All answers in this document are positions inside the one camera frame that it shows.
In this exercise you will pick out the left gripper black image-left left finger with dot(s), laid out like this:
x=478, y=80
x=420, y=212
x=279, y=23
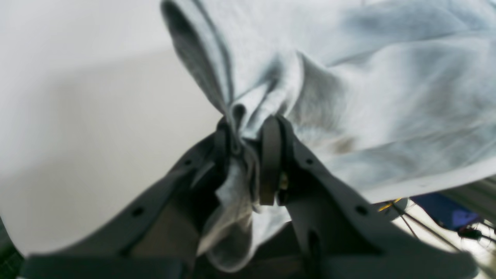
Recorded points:
x=158, y=234

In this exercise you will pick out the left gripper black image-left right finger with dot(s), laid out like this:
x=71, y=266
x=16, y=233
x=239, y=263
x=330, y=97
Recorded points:
x=340, y=234

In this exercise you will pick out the grey T-shirt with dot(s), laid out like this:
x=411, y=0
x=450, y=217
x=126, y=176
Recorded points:
x=395, y=97

